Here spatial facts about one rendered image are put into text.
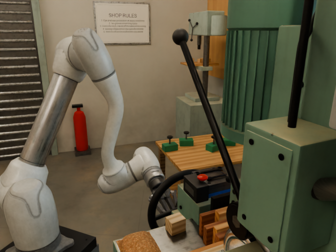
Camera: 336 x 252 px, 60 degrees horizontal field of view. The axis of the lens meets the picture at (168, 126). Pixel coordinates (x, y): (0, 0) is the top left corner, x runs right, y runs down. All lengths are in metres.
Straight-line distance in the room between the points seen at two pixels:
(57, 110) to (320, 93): 1.02
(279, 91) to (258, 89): 0.06
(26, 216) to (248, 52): 0.87
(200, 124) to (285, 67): 2.50
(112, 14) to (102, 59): 2.43
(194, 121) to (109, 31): 1.43
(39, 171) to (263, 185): 1.02
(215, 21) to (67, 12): 1.61
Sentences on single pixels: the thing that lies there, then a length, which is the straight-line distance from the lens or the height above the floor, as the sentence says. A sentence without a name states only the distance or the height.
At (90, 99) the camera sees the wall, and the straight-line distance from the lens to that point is 3.59.
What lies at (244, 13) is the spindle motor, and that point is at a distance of 0.56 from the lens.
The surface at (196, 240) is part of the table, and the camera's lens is 0.81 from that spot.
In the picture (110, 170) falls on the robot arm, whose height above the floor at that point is 0.83.
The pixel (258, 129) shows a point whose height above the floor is 1.30.
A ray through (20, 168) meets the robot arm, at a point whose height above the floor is 0.91.
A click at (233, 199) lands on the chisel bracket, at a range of 0.74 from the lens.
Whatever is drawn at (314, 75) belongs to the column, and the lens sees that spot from 0.41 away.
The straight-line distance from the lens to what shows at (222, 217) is 0.79.
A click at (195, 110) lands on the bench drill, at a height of 0.66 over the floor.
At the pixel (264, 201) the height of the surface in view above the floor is 1.21.
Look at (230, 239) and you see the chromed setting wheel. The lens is 0.60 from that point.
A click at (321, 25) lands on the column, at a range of 0.41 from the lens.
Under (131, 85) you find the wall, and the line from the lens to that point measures 3.64.
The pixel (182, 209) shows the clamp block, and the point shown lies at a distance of 0.93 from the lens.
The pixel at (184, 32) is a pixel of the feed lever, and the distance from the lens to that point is 0.63.
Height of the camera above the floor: 1.41
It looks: 18 degrees down
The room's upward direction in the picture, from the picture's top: straight up
